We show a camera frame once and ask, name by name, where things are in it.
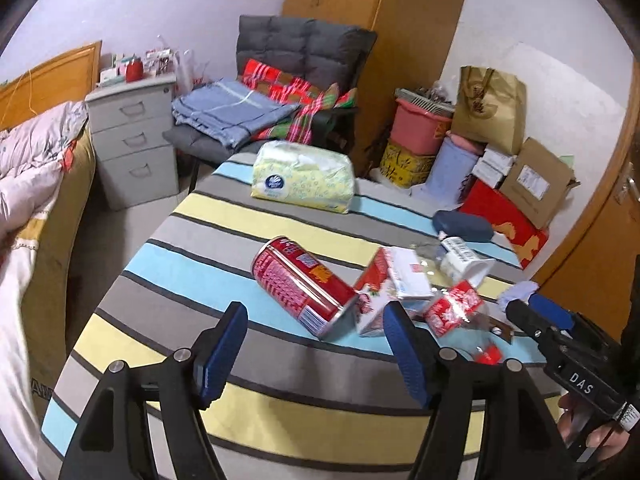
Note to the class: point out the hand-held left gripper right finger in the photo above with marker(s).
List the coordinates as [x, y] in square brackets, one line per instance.
[407, 355]

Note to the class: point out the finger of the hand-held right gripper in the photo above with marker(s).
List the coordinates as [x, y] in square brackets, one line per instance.
[527, 317]
[550, 307]

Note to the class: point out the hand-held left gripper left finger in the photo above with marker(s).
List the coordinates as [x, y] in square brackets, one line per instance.
[220, 355]

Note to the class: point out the lilac cloth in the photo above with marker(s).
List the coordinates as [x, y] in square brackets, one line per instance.
[517, 292]

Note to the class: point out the pink drink carton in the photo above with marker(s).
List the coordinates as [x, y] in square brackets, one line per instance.
[385, 280]

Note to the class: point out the white plastic yogurt cup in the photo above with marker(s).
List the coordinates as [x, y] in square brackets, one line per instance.
[467, 262]

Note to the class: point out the red drink can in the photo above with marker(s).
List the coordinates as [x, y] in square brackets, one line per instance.
[295, 282]

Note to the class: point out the person's right hand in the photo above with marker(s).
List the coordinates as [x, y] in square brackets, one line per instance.
[585, 425]

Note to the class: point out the red box with gold print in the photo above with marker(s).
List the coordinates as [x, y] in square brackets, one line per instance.
[505, 220]

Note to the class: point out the dark blue glasses case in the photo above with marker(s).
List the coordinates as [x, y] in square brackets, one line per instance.
[462, 227]

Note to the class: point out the open cardboard box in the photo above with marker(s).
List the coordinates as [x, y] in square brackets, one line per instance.
[537, 182]

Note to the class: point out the stack of small white boxes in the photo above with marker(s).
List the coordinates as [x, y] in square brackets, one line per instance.
[492, 165]

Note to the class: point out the light blue round container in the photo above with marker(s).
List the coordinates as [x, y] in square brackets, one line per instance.
[450, 175]

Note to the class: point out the pink folded cloth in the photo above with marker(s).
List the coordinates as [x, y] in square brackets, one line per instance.
[465, 141]

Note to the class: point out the yellow patterned box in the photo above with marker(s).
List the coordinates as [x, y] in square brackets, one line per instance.
[405, 162]

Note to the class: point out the yellow tissue pack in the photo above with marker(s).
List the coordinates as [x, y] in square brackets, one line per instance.
[300, 177]

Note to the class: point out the brown paper gift bag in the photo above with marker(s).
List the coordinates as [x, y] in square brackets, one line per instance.
[490, 110]

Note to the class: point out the pink plastic storage bin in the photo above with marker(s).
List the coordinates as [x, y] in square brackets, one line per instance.
[420, 130]

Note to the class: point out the grey drawer cabinet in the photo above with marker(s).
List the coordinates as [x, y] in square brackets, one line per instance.
[135, 145]

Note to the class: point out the grey patterned flat box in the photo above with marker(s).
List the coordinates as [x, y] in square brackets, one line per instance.
[425, 100]

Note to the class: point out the blue folded blanket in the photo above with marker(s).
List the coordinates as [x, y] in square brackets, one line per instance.
[225, 107]

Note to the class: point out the bed with quilt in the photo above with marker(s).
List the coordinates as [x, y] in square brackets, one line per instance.
[30, 160]

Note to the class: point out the red plaid blanket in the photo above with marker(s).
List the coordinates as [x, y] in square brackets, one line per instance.
[285, 87]

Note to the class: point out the white plastic bag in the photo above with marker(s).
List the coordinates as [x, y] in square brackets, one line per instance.
[190, 72]

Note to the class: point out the red jar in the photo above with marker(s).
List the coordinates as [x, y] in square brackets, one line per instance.
[135, 71]

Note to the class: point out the wooden wardrobe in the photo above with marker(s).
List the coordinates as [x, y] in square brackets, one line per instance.
[390, 35]

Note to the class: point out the grey padded chair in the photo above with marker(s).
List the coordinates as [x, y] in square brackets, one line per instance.
[300, 45]

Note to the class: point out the wooden bed headboard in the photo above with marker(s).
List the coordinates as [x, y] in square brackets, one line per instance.
[50, 80]

